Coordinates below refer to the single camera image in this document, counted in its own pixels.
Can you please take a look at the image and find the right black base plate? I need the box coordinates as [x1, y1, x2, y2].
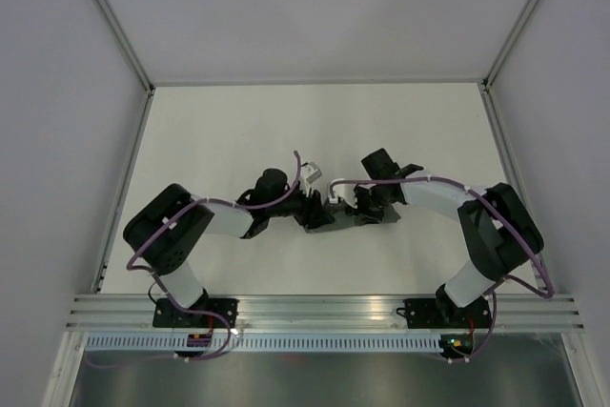
[402, 297, 492, 330]

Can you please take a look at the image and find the grey cloth napkin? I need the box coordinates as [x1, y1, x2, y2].
[304, 202, 401, 234]

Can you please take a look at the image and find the aluminium rail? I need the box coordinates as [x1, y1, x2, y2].
[478, 87, 557, 295]
[66, 294, 584, 334]
[89, 87, 155, 294]

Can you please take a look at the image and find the aluminium frame post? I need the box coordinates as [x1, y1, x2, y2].
[479, 0, 542, 92]
[92, 0, 154, 94]

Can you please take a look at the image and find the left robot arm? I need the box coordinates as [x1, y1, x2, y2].
[123, 169, 335, 327]

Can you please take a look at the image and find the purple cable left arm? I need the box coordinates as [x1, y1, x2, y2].
[85, 151, 306, 370]

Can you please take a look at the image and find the left aluminium frame post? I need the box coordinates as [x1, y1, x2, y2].
[92, 0, 154, 94]

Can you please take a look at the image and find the white slotted cable duct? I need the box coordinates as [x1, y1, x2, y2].
[85, 332, 443, 354]

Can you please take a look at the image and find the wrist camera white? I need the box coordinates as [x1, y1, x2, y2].
[300, 162, 322, 188]
[327, 179, 349, 205]

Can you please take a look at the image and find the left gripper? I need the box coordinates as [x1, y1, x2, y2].
[268, 180, 335, 230]

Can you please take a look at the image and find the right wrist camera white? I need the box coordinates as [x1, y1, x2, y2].
[327, 179, 349, 205]

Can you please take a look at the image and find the right side aluminium rail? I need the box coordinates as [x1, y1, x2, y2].
[478, 87, 557, 295]

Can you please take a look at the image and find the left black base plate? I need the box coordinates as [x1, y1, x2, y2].
[152, 297, 238, 329]

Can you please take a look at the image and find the right aluminium frame post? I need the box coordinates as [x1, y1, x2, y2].
[479, 0, 542, 92]

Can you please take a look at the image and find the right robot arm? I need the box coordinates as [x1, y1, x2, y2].
[329, 149, 548, 329]

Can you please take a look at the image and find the aluminium front rail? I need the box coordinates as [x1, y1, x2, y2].
[66, 294, 584, 334]

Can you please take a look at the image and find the left side aluminium rail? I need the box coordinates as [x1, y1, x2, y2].
[89, 87, 155, 294]

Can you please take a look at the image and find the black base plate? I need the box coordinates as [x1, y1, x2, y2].
[402, 297, 492, 330]
[152, 297, 238, 329]

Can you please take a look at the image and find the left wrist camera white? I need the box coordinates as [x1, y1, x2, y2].
[300, 162, 322, 188]

